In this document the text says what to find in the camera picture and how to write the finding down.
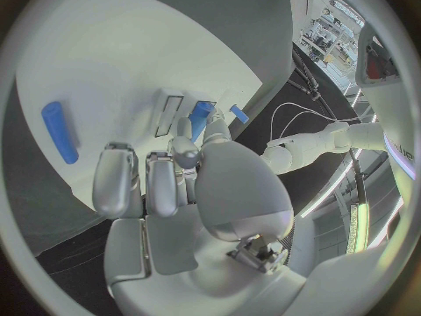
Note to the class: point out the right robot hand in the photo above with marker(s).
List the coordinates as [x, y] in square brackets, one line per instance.
[236, 189]

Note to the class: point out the blue plug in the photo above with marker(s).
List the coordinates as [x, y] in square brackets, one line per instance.
[239, 113]

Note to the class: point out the thick blue cylinder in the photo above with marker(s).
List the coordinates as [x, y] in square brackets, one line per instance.
[200, 116]

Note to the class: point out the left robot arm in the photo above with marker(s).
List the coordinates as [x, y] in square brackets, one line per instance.
[306, 144]

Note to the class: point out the white task board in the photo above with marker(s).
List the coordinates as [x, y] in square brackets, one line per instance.
[131, 58]

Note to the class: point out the glowing light bar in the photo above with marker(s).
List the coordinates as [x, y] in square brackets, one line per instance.
[358, 226]

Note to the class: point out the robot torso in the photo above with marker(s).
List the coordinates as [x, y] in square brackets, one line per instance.
[378, 102]

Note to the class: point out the long blue cylinder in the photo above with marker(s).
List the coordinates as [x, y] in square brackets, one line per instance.
[59, 133]

